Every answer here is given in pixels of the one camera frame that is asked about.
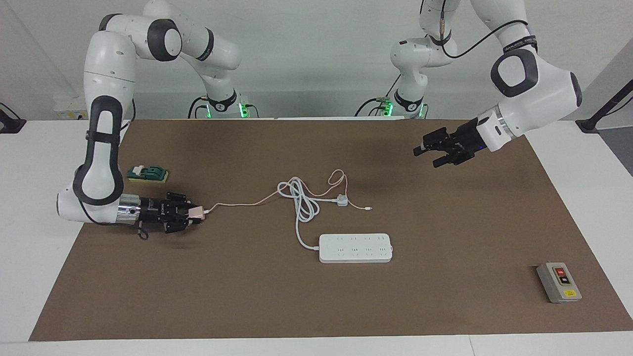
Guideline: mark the black stand foot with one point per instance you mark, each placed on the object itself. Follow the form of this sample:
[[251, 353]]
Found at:
[[591, 124], [11, 123]]

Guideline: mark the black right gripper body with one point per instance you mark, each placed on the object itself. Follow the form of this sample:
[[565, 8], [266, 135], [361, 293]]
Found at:
[[153, 211]]

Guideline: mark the green knife switch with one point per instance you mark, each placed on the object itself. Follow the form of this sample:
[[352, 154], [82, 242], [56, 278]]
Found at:
[[148, 174]]

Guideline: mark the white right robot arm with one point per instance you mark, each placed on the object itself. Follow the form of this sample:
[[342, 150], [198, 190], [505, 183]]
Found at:
[[104, 148]]

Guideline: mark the white power strip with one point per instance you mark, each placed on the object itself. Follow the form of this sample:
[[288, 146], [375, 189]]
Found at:
[[356, 248]]

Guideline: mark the brown table mat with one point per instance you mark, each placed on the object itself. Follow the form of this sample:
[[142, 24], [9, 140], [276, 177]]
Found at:
[[247, 296]]

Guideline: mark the grey push-button switch box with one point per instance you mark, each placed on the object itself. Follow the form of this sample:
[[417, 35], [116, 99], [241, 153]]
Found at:
[[559, 284]]

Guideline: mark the pink charger block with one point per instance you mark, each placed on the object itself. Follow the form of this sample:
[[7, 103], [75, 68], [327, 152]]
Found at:
[[197, 212]]

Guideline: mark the white power strip plug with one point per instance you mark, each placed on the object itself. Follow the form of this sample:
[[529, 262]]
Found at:
[[342, 200]]

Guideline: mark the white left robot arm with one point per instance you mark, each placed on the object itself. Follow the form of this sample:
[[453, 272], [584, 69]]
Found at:
[[539, 84]]

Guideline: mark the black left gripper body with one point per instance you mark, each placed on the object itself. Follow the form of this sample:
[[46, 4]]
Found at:
[[465, 141]]

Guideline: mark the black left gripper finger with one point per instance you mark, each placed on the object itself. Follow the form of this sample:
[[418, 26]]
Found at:
[[432, 142], [446, 159]]

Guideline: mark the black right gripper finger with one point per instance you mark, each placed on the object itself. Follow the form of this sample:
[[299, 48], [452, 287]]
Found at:
[[177, 225], [178, 201]]

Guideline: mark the white wall socket box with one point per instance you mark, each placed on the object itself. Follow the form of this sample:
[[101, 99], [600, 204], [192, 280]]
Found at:
[[69, 111]]

